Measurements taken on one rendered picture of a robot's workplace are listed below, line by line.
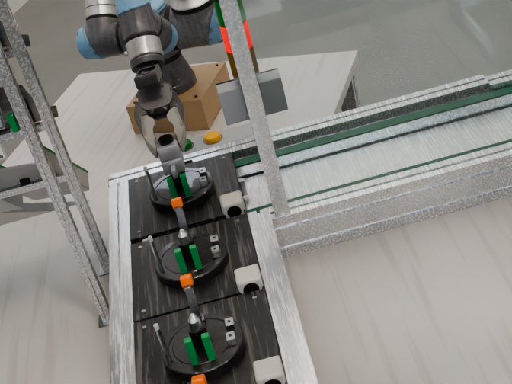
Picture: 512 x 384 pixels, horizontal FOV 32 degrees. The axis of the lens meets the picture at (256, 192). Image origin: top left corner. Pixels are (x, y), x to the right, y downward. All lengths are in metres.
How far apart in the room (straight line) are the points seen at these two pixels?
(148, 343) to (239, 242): 0.29
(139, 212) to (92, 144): 0.60
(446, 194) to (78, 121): 1.19
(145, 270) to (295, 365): 0.42
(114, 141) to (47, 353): 0.81
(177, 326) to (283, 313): 0.18
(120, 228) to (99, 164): 0.49
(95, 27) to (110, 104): 0.61
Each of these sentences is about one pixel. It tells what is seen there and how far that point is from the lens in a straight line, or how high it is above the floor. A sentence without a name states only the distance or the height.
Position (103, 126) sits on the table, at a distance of 2.56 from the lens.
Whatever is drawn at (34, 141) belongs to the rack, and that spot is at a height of 1.29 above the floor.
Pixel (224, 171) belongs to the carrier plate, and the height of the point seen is 0.97.
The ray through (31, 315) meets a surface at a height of 0.86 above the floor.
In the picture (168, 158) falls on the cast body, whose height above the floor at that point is 1.08.
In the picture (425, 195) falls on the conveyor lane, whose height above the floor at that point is 0.92.
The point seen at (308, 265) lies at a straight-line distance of 1.81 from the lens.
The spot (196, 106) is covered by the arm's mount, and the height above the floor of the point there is 0.93.
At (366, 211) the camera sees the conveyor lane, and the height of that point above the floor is 0.92.
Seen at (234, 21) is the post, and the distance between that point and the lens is 1.60.
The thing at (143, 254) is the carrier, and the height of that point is 0.97.
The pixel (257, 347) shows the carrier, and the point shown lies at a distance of 1.50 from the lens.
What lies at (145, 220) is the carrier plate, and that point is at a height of 0.97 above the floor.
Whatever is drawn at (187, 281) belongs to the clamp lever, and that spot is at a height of 1.07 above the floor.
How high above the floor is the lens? 1.97
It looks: 33 degrees down
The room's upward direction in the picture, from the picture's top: 15 degrees counter-clockwise
